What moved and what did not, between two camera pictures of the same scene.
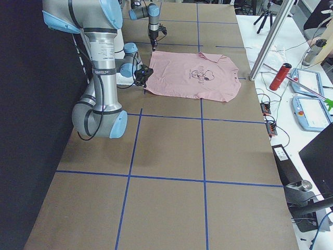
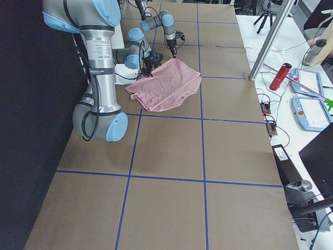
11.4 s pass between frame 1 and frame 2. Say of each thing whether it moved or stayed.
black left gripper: moved
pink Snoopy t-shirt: moved
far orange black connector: stayed
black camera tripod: stayed
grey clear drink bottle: stayed
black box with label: stayed
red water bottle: stayed
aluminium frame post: stayed
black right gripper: moved
